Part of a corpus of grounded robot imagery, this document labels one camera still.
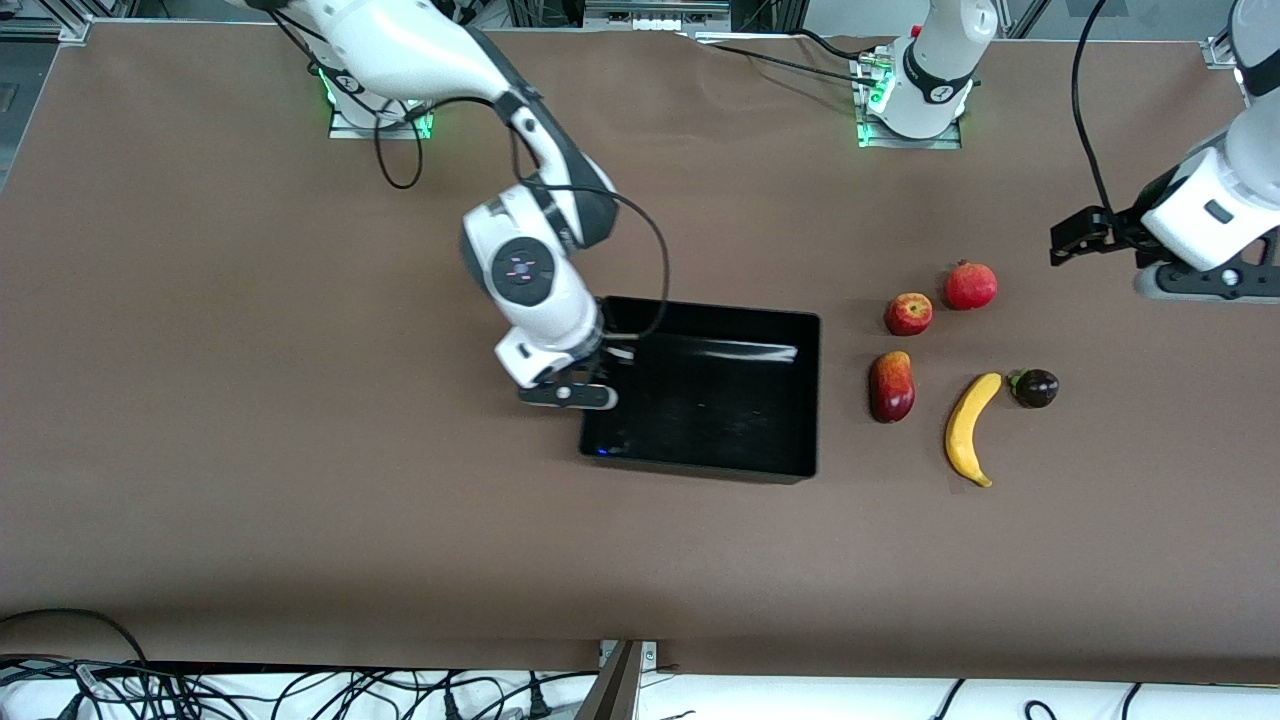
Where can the dark purple eggplant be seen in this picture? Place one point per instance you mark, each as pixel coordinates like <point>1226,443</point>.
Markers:
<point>1037,388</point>

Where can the yellow banana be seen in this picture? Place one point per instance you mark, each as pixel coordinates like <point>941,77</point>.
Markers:
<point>965,430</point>

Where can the red apple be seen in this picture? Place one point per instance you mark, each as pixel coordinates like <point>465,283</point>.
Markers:
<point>908,314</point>

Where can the red pomegranate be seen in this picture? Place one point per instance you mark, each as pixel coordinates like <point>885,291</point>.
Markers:
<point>971,287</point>

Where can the silver corner bracket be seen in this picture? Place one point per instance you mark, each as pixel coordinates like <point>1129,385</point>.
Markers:
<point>1225,52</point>

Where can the red yellow mango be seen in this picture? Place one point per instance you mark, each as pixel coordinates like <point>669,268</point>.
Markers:
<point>891,388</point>

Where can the silver aluminium frame rail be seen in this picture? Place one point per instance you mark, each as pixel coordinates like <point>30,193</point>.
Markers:
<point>45,28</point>

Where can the brown table cover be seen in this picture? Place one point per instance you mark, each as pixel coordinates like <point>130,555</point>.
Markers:
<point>300,450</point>

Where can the black plastic box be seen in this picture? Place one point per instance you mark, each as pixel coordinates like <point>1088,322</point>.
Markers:
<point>720,420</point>

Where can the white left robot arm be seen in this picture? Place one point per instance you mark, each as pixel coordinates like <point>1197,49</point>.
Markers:
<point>940,50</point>

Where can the aluminium profile bar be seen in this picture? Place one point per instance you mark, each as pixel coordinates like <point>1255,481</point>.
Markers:
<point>610,695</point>

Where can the white power strip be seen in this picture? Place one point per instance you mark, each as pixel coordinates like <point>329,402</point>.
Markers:
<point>655,23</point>

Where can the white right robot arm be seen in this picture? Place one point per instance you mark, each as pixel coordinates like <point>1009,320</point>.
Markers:
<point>400,50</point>

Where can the small metal bracket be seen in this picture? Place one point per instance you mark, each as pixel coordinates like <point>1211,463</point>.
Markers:
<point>650,652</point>

